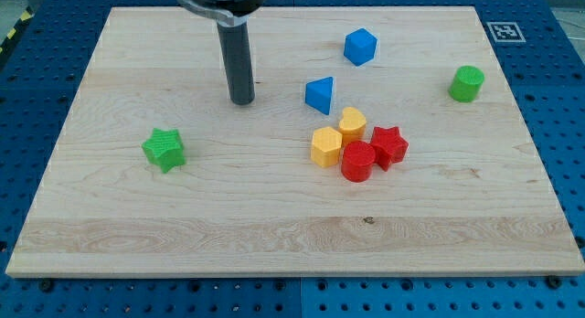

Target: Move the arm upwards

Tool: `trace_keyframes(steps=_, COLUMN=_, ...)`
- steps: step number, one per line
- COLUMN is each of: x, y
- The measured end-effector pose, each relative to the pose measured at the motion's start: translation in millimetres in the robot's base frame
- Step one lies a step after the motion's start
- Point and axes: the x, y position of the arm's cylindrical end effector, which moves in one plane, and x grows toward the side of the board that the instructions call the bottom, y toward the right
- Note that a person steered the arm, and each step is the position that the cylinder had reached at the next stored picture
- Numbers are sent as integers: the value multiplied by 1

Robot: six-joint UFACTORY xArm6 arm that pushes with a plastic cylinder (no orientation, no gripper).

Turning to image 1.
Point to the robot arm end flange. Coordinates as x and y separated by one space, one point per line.
228 13

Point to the yellow hexagon block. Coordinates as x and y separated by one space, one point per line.
326 146

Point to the red cylinder block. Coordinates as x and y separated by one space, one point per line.
357 161

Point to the yellow heart block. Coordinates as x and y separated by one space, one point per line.
352 125

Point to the blue triangular prism block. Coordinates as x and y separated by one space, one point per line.
319 93

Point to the wooden board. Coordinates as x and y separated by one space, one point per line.
470 198

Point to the red star block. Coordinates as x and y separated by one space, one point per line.
389 145

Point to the blue cube block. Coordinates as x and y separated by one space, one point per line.
360 47

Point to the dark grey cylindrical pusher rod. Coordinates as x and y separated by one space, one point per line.
235 48

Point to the green star block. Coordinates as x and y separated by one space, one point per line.
165 149

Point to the green cylinder block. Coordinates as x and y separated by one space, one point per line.
466 83

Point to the white fiducial marker tag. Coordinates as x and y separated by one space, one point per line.
505 32

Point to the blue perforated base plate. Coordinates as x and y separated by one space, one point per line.
41 76

